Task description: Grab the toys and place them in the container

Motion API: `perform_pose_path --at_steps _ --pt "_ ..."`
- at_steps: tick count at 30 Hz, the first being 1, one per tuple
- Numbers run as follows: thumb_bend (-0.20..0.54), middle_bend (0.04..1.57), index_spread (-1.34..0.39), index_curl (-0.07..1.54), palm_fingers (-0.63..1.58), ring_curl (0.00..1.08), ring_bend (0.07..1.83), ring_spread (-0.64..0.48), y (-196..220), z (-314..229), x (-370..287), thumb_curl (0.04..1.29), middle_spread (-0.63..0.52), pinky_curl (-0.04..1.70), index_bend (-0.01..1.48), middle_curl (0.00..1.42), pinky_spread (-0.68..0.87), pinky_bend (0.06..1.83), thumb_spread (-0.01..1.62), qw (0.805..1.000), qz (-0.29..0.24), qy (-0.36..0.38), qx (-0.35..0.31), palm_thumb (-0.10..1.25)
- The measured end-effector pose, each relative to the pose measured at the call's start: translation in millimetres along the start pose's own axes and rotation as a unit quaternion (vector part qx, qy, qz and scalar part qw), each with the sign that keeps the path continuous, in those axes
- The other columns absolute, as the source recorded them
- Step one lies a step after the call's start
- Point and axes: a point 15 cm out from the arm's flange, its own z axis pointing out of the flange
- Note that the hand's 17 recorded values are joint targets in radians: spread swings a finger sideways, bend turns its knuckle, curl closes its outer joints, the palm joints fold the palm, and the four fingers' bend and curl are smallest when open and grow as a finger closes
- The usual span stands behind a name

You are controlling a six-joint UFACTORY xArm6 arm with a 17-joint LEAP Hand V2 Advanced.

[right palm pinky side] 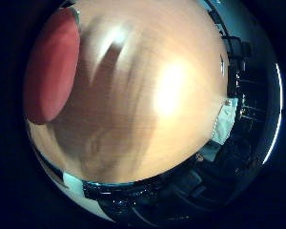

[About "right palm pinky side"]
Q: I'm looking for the small black white object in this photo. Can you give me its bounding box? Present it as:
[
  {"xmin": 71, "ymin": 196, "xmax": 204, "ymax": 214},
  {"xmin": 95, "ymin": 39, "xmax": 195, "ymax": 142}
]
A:
[{"xmin": 219, "ymin": 53, "xmax": 226, "ymax": 77}]

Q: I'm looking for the black monitor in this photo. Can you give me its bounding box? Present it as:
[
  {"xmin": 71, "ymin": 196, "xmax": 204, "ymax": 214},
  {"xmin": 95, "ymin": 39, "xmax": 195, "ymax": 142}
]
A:
[{"xmin": 223, "ymin": 35, "xmax": 252, "ymax": 60}]

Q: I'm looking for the white box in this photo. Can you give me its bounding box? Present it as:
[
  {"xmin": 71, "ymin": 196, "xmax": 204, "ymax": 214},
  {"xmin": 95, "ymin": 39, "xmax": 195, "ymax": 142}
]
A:
[{"xmin": 211, "ymin": 98, "xmax": 239, "ymax": 146}]

